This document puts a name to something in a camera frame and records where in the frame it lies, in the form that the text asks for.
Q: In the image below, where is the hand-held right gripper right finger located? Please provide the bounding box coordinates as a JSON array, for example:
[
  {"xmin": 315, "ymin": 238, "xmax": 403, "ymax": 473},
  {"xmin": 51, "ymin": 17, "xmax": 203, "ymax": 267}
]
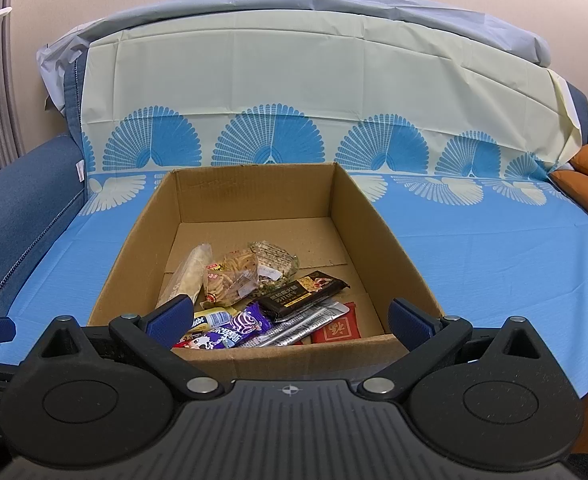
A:
[{"xmin": 359, "ymin": 297, "xmax": 560, "ymax": 401}]

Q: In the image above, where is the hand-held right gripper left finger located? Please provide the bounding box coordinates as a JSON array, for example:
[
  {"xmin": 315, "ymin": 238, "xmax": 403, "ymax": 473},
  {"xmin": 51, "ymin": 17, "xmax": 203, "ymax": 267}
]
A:
[{"xmin": 21, "ymin": 294, "xmax": 225, "ymax": 401}]

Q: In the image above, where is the beige bar clear packet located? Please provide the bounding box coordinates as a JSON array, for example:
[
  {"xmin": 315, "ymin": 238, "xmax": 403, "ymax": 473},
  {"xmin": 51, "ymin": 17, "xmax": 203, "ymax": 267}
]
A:
[{"xmin": 155, "ymin": 242, "xmax": 213, "ymax": 311}]

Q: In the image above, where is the clear cracker packet red label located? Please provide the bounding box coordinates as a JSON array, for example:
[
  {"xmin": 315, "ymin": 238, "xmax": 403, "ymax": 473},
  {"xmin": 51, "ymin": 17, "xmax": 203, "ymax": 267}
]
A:
[{"xmin": 201, "ymin": 247, "xmax": 261, "ymax": 309}]

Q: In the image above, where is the purple snack bar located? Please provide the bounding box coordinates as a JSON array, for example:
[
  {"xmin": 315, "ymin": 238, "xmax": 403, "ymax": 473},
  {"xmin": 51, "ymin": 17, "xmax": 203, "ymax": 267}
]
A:
[{"xmin": 173, "ymin": 305, "xmax": 276, "ymax": 351}]

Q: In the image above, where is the black cracker packet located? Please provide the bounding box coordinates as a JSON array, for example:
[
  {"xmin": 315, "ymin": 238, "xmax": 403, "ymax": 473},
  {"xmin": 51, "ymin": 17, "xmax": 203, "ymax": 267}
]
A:
[{"xmin": 256, "ymin": 270, "xmax": 351, "ymax": 319}]

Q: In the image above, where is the round clear granola packet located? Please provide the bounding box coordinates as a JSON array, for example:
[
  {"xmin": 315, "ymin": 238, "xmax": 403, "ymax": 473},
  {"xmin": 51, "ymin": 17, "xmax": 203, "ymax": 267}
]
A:
[{"xmin": 246, "ymin": 240, "xmax": 301, "ymax": 294}]

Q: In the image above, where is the brown cardboard box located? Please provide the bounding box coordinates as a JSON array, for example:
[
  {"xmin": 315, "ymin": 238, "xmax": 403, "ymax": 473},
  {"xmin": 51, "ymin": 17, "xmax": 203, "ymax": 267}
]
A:
[{"xmin": 88, "ymin": 162, "xmax": 445, "ymax": 386}]

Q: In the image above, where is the white yellow snack packet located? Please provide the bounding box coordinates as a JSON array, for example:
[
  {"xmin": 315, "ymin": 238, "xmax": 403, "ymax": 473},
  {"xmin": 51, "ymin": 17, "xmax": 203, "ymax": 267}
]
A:
[{"xmin": 190, "ymin": 307, "xmax": 236, "ymax": 334}]

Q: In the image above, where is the red snack packet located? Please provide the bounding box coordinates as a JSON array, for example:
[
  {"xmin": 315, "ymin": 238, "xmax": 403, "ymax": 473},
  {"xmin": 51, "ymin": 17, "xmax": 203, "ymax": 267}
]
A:
[{"xmin": 310, "ymin": 301, "xmax": 363, "ymax": 345}]

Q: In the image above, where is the silver snack packet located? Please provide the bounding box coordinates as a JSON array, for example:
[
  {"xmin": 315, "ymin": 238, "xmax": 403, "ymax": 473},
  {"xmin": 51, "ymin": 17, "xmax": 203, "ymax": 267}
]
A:
[{"xmin": 239, "ymin": 301, "xmax": 348, "ymax": 349}]

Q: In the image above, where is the blue fan printed cloth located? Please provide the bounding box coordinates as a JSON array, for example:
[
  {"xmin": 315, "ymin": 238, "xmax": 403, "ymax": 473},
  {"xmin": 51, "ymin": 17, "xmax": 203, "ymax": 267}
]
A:
[{"xmin": 0, "ymin": 11, "xmax": 588, "ymax": 401}]

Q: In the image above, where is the light blue sheet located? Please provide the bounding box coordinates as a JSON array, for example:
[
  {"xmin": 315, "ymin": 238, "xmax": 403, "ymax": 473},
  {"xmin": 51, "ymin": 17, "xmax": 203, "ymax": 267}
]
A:
[{"xmin": 35, "ymin": 0, "xmax": 553, "ymax": 112}]

